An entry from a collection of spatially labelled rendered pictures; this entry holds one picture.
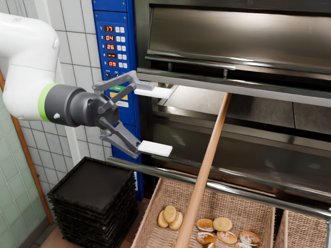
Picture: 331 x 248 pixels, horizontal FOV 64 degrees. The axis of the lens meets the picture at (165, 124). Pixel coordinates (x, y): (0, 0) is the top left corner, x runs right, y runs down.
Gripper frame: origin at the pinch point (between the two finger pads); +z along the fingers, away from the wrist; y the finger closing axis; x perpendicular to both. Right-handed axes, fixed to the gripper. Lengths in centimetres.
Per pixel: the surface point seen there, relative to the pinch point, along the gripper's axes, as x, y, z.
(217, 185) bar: -18.3, 31.0, 10.8
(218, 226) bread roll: -43, 81, 12
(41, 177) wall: -56, 100, -111
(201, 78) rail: -40.6, 6.0, -1.4
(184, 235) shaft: 4.0, 27.8, 6.4
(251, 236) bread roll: -44, 83, 28
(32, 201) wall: -47, 117, -116
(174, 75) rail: -40.7, 6.0, -11.0
